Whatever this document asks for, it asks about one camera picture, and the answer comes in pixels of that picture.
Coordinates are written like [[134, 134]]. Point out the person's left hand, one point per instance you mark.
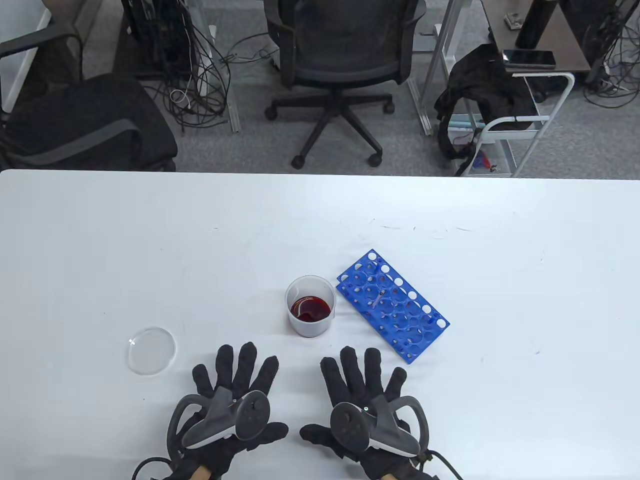
[[225, 365]]

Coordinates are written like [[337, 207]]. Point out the person's right hand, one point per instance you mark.
[[352, 370]]

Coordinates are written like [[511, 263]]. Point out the dark red liquid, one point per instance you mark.
[[310, 309]]

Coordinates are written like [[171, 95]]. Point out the clear round culture dish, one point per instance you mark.
[[151, 351]]

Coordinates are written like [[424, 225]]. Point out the person's right forearm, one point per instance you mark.
[[390, 477]]

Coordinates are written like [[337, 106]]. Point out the person's left forearm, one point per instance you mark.
[[201, 474]]

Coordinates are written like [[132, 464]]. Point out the grey right hand controller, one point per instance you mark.
[[350, 425]]

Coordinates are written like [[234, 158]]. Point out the grey hand controller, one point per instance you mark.
[[350, 425], [250, 415]]

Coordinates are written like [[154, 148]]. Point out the grey left hand controller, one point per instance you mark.
[[250, 415]]

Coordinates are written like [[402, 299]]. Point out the translucent plastic beaker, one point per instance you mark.
[[310, 327]]

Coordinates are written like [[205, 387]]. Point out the blue test tube rack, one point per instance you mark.
[[400, 320]]

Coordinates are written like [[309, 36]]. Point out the blue and red item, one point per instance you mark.
[[481, 161]]

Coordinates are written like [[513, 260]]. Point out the white desk leg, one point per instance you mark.
[[234, 117]]

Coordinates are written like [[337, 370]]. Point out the black padded office chair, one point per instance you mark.
[[75, 125]]

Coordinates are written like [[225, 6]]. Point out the black bag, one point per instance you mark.
[[480, 85]]

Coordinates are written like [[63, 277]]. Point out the black mesh office chair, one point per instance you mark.
[[345, 50]]

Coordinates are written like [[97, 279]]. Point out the black computer tower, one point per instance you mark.
[[150, 35]]

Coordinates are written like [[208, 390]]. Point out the white metal cart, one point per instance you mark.
[[545, 75]]

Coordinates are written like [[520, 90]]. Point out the black smartphone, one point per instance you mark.
[[530, 58]]

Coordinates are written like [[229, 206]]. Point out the small grey device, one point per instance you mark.
[[513, 20]]

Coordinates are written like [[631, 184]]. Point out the dark brown side table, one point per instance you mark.
[[565, 45]]

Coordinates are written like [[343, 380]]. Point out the black bottle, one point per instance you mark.
[[535, 22]]

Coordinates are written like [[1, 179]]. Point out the white metal desk frame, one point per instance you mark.
[[422, 112]]

